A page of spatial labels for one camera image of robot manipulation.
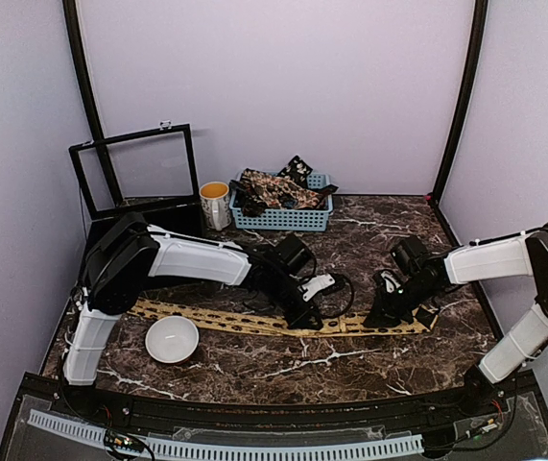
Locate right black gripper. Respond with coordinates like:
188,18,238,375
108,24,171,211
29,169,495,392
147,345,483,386
365,277,439,328

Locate yellow beetle-pattern tie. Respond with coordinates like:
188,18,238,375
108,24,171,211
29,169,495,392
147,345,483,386
128,298,439,338

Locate white bowl orange outside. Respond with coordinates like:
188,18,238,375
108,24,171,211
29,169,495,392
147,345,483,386
145,316,200,364

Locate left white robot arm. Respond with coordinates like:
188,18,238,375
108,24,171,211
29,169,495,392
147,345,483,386
62,212,323,419

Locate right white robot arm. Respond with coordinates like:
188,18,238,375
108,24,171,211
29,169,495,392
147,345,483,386
363,223,548,417

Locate light blue plastic basket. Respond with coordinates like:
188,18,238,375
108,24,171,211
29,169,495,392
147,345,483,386
230,172,334,232

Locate floral patterned tie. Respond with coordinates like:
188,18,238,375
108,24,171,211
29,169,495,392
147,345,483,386
229,169,338,217

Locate white mug yellow inside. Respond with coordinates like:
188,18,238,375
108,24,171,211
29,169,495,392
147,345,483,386
200,182,231,231

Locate black floral tie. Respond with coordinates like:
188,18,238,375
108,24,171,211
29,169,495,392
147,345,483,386
277,156,313,182

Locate black display box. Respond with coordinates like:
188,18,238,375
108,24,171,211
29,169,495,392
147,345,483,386
68,122,205,251

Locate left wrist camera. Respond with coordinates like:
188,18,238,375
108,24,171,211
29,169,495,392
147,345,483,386
274,234,315,275

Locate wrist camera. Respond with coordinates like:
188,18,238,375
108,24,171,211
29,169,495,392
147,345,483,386
390,235,429,276
274,234,315,275

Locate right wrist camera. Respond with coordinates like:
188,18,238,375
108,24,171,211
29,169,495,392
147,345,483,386
390,235,429,276

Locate black front rail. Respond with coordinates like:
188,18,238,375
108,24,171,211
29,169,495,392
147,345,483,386
11,372,548,434

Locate white cable duct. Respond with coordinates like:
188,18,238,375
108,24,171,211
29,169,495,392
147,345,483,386
27,409,424,460

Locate right black frame post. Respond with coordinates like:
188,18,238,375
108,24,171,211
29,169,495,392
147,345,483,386
429,0,489,203

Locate black frame post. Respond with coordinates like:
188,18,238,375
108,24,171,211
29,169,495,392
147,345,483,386
61,0,123,206
429,0,489,203

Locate left black frame post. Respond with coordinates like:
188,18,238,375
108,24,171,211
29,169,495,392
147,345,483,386
61,0,123,206

